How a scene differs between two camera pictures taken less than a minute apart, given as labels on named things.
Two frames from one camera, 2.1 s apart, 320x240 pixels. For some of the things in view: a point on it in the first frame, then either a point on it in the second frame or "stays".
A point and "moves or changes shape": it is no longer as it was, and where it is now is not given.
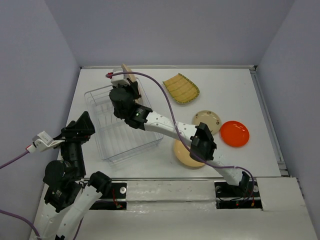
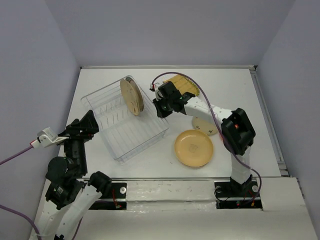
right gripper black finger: [134, 87] -> [163, 108]
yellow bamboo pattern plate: [183, 90] stays
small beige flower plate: [211, 118] stays
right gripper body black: [127, 88] -> [168, 101]
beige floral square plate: [132, 78] moves or changes shape
